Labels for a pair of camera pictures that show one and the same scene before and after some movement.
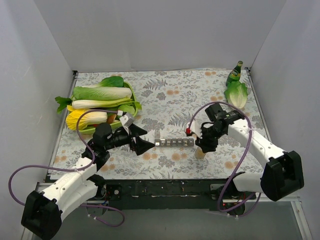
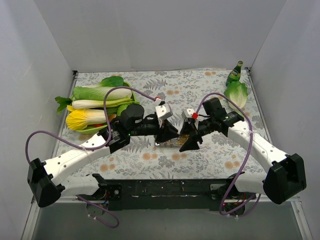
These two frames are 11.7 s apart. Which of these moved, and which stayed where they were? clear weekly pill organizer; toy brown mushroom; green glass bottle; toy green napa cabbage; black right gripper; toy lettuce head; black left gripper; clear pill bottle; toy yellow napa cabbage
Moved: black right gripper; black left gripper; clear pill bottle
Stayed: green glass bottle; toy lettuce head; toy yellow napa cabbage; toy brown mushroom; toy green napa cabbage; clear weekly pill organizer
